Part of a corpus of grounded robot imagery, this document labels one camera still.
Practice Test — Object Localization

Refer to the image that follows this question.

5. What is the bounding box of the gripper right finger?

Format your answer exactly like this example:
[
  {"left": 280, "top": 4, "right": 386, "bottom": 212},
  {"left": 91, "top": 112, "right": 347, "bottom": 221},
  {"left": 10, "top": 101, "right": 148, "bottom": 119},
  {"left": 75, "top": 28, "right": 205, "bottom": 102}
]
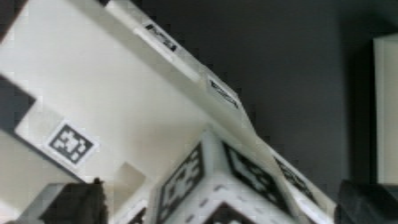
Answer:
[{"left": 335, "top": 180, "right": 398, "bottom": 224}]

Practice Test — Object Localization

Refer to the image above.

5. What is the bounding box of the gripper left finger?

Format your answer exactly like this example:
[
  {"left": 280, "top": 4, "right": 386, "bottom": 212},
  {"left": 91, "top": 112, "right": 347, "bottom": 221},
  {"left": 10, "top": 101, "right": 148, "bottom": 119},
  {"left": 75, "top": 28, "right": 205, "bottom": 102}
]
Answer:
[{"left": 13, "top": 179, "right": 109, "bottom": 224}]

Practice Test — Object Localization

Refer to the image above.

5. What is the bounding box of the white tagged cube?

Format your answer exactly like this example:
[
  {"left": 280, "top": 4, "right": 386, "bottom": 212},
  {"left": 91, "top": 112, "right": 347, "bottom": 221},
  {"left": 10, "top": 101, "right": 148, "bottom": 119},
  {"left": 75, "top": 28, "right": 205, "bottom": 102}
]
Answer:
[{"left": 150, "top": 131, "right": 299, "bottom": 224}]

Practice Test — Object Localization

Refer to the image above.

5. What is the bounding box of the white chair back frame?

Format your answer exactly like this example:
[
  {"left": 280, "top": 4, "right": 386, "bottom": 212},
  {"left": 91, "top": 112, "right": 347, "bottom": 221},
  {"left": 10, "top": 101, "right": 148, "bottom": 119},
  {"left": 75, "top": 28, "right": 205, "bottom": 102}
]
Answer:
[{"left": 0, "top": 0, "right": 337, "bottom": 224}]

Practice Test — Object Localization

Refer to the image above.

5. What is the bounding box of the white right obstacle bar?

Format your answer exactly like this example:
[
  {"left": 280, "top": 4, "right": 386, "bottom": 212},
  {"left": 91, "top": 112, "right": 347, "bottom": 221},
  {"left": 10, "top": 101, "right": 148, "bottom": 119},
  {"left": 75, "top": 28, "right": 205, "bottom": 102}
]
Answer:
[{"left": 374, "top": 34, "right": 398, "bottom": 184}]

